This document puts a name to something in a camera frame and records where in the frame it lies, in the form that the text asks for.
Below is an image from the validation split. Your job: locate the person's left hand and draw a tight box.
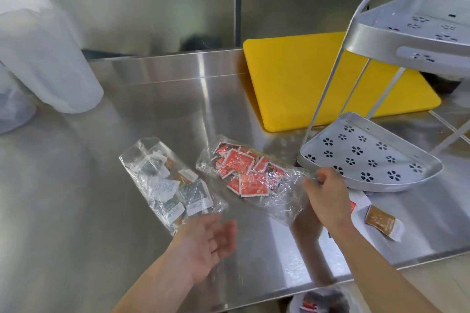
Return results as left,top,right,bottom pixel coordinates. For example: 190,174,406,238
172,213,238,286

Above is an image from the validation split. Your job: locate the person's right hand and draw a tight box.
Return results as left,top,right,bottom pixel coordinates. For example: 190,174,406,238
303,167,355,231

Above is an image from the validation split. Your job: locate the clear bag of red packets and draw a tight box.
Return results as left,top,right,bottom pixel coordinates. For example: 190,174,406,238
196,135,319,228

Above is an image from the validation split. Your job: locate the person's left forearm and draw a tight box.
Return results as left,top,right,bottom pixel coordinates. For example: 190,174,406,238
113,244,196,313

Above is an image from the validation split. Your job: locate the person's right forearm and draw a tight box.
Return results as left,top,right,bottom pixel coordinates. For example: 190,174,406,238
323,215,442,313

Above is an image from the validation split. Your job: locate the white red sauce packet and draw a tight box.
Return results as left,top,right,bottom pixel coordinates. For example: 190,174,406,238
319,190,372,240

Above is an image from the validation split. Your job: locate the pile of red sauce packets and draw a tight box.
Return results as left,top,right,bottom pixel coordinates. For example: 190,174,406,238
211,142,286,198

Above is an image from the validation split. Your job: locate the pile of white green packets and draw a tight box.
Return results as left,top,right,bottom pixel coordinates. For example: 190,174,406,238
133,151,214,224

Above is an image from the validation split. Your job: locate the clear bag of mixed packets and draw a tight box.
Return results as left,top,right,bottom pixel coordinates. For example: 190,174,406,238
119,137,229,237

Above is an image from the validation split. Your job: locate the brown sauce packet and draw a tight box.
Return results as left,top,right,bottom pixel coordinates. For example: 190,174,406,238
364,205,405,242

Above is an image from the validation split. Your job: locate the yellow cutting board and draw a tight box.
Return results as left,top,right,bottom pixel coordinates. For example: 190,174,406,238
243,32,442,133

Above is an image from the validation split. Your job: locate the silver two-tier perforated rack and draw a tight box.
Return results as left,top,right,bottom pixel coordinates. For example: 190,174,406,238
296,0,470,193

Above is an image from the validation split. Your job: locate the bin with sauce packets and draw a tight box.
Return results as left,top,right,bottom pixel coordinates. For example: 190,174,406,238
289,286,357,313

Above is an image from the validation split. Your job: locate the large translucent plastic container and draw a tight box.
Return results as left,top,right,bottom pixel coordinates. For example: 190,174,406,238
0,7,105,115

